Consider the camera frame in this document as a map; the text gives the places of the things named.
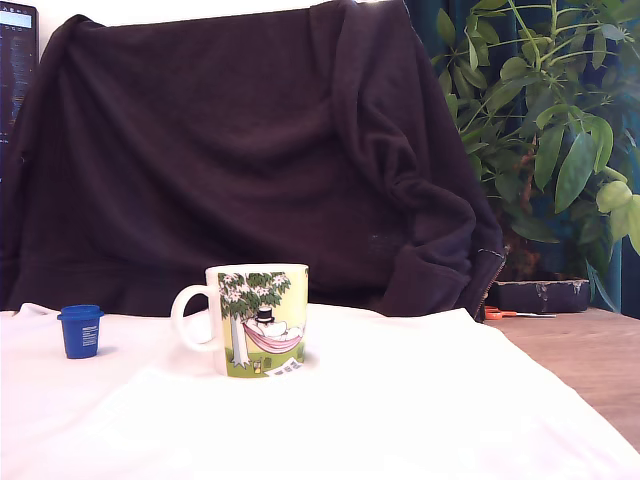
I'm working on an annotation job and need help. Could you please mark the blue coffee capsule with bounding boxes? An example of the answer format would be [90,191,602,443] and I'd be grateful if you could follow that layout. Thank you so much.
[56,304,106,360]

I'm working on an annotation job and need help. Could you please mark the green illustrated coffee mug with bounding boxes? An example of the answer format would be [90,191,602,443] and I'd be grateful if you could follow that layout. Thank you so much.
[169,263,310,380]

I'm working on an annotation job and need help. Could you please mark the black draped garment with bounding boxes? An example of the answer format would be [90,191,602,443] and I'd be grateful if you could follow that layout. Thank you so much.
[0,0,507,322]

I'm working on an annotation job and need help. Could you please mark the white tablecloth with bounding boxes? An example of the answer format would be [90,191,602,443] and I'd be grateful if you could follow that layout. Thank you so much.
[0,302,640,480]

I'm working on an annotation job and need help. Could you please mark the dark rectangular planter box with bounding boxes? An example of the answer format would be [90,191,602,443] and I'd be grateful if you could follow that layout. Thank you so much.
[492,278,592,315]

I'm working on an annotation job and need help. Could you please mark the green leafy houseplant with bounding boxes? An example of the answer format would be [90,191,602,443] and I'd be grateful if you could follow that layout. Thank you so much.
[432,0,640,311]

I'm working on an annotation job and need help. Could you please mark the black computer screen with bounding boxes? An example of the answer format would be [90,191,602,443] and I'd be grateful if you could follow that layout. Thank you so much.
[0,1,41,187]

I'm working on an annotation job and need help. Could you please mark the orange handled scissors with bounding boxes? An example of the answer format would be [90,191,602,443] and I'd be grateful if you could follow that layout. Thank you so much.
[483,305,558,322]

